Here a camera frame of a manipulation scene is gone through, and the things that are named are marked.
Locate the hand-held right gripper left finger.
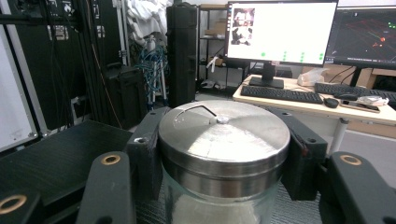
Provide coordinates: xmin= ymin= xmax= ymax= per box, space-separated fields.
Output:
xmin=125 ymin=106 xmax=172 ymax=201

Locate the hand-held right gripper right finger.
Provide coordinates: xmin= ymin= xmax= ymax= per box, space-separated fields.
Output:
xmin=267 ymin=106 xmax=330 ymax=202

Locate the glass jar with metal lid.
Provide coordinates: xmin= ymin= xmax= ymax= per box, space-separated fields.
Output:
xmin=158 ymin=99 xmax=291 ymax=224

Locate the black shelf with metal legs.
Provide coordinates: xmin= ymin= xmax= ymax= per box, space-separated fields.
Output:
xmin=0 ymin=119 xmax=134 ymax=224

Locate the light wooden desk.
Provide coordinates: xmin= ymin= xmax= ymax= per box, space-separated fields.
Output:
xmin=232 ymin=74 xmax=396 ymax=157

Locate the black computer mouse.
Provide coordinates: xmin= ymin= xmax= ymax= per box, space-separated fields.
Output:
xmin=323 ymin=97 xmax=340 ymax=109
xmin=334 ymin=92 xmax=359 ymax=102

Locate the black keyboard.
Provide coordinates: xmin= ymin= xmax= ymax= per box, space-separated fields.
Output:
xmin=240 ymin=85 xmax=325 ymax=105
xmin=314 ymin=82 xmax=396 ymax=104

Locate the crumpled clear plastic bag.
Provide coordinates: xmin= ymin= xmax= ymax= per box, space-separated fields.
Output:
xmin=296 ymin=67 xmax=331 ymax=88

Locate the clear plastic wrapper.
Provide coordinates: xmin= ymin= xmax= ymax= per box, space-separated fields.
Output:
xmin=356 ymin=95 xmax=390 ymax=107

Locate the tall black hard case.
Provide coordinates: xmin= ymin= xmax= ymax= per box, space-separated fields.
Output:
xmin=166 ymin=3 xmax=200 ymax=108

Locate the monitor with white screen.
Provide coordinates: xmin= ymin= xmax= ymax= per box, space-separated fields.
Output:
xmin=224 ymin=0 xmax=340 ymax=90

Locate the black metal storage rack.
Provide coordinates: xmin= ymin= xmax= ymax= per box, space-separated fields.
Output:
xmin=197 ymin=4 xmax=250 ymax=94

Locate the monitor with dark screen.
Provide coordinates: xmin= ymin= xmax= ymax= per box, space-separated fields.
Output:
xmin=325 ymin=5 xmax=396 ymax=88

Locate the white cloth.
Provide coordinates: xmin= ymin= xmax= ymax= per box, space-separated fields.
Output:
xmin=125 ymin=0 xmax=174 ymax=48

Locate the white panel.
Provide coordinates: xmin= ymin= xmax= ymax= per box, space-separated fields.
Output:
xmin=0 ymin=24 xmax=40 ymax=153

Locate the black hard case with handle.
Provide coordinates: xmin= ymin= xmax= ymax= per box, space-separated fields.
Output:
xmin=104 ymin=62 xmax=149 ymax=130

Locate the blue cable bundle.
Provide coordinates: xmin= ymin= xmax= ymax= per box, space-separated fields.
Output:
xmin=134 ymin=35 xmax=169 ymax=110

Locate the black equipment frame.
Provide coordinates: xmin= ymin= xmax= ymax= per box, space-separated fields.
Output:
xmin=0 ymin=0 xmax=129 ymax=132

